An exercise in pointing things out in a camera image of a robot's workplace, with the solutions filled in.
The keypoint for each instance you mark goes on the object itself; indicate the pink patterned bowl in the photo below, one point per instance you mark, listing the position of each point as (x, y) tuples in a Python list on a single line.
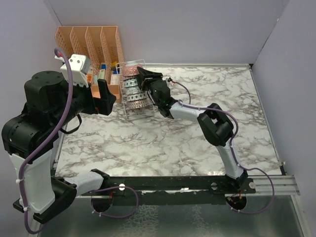
[(136, 97)]

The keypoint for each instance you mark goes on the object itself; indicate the blue floral bowl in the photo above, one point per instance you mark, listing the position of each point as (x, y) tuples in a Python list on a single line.
[(130, 82)]

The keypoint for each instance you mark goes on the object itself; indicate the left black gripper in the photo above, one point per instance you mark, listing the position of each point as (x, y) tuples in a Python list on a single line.
[(103, 105)]

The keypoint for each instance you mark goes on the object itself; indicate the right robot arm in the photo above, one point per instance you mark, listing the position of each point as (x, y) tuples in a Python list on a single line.
[(213, 121)]

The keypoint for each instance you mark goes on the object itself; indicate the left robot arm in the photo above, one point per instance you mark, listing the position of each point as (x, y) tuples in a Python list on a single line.
[(51, 102)]

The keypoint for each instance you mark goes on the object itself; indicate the brown patterned bowl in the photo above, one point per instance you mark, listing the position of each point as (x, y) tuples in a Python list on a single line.
[(138, 104)]

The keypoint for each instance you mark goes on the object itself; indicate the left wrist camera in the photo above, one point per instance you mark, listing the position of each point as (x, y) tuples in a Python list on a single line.
[(79, 66)]

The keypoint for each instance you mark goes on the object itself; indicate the grey leaf patterned bowl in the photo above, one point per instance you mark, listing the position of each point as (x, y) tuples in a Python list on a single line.
[(128, 71)]

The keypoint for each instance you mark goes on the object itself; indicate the white wire dish rack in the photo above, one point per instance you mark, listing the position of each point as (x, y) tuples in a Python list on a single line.
[(135, 114)]

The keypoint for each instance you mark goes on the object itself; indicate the red patterned bowl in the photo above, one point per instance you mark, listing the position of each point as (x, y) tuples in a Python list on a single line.
[(133, 90)]

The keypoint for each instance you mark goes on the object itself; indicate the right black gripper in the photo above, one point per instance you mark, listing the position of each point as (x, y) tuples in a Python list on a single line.
[(151, 77)]

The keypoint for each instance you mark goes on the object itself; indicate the black mounting rail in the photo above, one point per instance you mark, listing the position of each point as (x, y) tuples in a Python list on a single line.
[(173, 190)]

